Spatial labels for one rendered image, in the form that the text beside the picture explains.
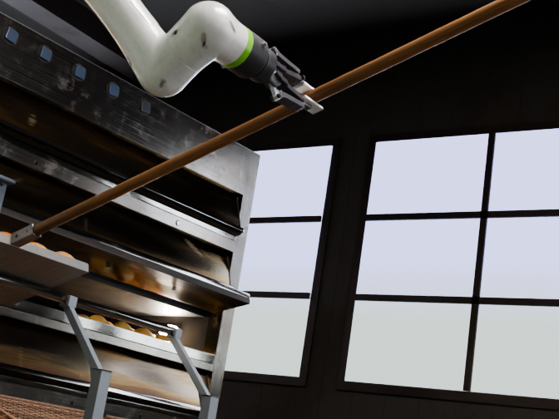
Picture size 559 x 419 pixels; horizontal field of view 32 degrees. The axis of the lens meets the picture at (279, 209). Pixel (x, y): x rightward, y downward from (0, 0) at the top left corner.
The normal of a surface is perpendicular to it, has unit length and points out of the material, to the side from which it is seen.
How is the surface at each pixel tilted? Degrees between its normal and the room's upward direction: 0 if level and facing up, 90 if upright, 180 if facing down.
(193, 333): 90
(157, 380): 70
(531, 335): 90
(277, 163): 90
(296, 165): 90
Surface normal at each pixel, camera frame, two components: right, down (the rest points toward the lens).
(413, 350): -0.55, -0.30
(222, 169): 0.78, -0.05
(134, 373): 0.79, -0.37
